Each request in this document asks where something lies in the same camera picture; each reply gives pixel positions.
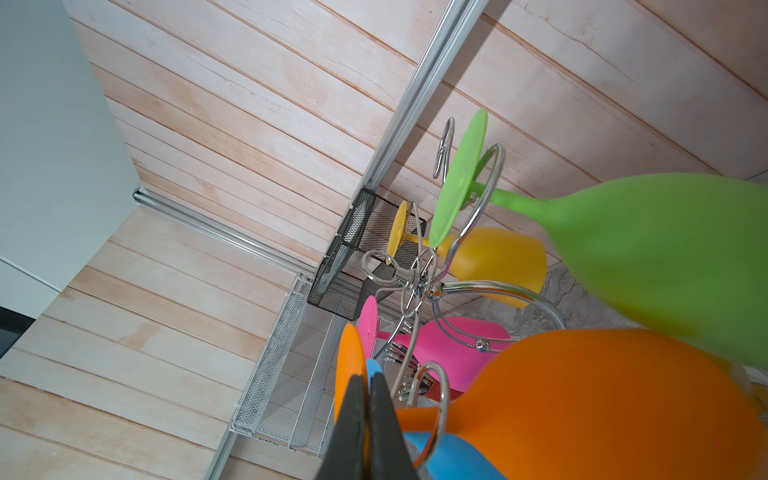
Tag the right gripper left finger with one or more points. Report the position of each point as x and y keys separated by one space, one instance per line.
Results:
x=344 y=457

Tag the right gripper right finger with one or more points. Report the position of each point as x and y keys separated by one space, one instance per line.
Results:
x=388 y=454

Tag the blue wine glass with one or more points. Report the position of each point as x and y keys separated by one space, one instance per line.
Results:
x=454 y=458

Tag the orange wine glass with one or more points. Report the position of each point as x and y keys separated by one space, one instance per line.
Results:
x=590 y=404

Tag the pink wine glass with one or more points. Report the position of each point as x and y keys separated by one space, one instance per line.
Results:
x=462 y=363

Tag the yellow wine glass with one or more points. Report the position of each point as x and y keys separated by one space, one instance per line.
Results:
x=488 y=253

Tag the chrome wine glass rack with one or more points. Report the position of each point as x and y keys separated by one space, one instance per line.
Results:
x=421 y=270

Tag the green wine glass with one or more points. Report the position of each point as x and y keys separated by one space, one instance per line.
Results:
x=684 y=254

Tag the white mesh wall shelf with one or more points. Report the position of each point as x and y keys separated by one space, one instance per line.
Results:
x=289 y=397

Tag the black mesh wall basket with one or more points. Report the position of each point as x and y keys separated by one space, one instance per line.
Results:
x=360 y=252

